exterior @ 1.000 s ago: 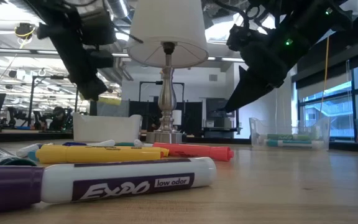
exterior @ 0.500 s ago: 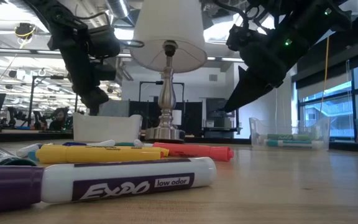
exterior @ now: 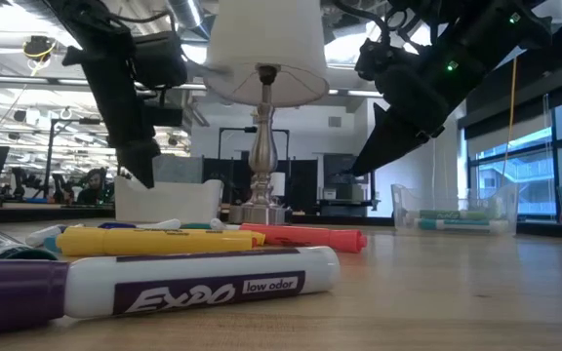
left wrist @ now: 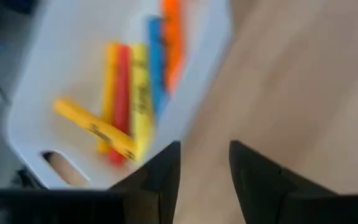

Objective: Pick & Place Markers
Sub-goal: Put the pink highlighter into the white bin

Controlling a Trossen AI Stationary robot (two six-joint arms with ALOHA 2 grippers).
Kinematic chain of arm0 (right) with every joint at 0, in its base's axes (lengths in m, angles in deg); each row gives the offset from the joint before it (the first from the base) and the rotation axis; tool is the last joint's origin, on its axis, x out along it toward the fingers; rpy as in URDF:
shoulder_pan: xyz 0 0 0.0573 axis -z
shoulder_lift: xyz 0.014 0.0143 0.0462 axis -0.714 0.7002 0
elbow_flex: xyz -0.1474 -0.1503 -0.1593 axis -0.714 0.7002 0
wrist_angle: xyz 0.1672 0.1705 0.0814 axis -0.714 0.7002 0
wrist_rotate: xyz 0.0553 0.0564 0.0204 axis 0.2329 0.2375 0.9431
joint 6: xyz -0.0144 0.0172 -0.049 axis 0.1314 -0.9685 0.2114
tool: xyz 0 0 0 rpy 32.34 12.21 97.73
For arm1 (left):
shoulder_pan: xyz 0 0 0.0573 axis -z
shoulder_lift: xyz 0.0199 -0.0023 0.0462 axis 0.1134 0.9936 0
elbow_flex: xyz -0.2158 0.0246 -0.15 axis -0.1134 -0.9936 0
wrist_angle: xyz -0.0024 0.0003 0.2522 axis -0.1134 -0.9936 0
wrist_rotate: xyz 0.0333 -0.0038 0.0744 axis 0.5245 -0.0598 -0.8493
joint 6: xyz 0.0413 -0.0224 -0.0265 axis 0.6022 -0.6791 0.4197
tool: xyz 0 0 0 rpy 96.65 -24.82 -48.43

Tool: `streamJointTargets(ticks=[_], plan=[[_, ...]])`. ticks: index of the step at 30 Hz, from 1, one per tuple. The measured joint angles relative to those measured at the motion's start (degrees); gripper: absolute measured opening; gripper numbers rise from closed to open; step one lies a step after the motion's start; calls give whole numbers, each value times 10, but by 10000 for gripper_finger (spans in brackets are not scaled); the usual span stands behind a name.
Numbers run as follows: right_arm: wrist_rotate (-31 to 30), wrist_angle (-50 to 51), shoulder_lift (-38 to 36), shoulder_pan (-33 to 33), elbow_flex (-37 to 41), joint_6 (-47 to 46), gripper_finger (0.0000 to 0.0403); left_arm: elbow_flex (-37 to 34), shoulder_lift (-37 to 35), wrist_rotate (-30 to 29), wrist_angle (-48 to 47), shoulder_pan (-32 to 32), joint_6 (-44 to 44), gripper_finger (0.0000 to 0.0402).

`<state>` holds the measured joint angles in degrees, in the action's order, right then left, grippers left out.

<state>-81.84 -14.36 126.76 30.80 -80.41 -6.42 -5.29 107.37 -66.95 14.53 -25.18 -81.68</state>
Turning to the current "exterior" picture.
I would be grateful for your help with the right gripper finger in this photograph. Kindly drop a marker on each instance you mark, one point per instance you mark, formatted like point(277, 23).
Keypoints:
point(388, 141)

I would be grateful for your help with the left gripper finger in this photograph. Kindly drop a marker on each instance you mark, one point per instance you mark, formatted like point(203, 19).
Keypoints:
point(142, 163)
point(164, 116)

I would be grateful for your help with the white plastic bin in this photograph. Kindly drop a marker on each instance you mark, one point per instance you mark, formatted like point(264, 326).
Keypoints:
point(169, 202)

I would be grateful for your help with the clear plastic bin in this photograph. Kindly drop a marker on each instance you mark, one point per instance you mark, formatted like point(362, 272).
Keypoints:
point(400, 195)

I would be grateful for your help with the thin purple cap marker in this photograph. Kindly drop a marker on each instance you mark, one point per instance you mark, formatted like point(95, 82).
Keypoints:
point(164, 224)

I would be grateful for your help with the yellow highlighter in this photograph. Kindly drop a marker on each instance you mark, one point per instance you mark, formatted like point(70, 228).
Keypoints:
point(154, 241)
point(260, 238)

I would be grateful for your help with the thin green cap marker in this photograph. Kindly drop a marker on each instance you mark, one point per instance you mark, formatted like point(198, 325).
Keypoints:
point(195, 226)

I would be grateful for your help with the red highlighter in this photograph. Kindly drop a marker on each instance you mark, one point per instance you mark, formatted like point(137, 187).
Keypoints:
point(310, 237)

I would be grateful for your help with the purple cap Expo marker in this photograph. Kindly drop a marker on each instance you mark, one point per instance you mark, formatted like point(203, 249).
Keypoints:
point(188, 278)

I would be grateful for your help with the white shade table lamp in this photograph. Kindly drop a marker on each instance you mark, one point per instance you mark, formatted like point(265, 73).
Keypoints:
point(271, 39)

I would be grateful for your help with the black background robot arm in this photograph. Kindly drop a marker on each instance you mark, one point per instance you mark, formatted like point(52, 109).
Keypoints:
point(20, 178)

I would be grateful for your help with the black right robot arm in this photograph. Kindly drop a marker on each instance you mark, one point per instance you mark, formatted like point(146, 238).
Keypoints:
point(486, 39)

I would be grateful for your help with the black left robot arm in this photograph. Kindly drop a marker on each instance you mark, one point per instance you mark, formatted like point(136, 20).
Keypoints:
point(81, 19)

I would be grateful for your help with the grey partition panel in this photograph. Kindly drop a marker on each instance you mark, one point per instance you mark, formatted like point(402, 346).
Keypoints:
point(178, 168)

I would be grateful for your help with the person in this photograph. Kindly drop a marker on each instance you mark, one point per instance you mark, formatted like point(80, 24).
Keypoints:
point(94, 180)

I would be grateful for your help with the dark equipment rack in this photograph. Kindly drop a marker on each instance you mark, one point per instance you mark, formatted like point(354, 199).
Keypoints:
point(344, 190)

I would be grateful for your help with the black ceiling device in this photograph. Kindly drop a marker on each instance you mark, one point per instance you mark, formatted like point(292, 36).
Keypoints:
point(38, 48)

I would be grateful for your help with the small white cylinder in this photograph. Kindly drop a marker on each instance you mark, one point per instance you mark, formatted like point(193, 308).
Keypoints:
point(277, 184)

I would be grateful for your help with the dark background workbench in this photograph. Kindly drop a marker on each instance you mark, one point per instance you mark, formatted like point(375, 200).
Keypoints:
point(27, 212)

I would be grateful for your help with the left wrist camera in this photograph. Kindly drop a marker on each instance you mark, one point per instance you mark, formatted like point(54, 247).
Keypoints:
point(159, 61)

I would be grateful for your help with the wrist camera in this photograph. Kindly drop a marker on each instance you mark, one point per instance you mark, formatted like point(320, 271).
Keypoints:
point(373, 61)
point(159, 61)

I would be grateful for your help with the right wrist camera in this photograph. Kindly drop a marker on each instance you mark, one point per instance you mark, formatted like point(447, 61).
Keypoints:
point(373, 61)

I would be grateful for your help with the black gantry frame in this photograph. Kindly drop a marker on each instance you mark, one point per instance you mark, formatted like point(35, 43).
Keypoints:
point(249, 129)

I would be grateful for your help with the black rack frame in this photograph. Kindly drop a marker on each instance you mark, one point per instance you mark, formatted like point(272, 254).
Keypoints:
point(50, 161)

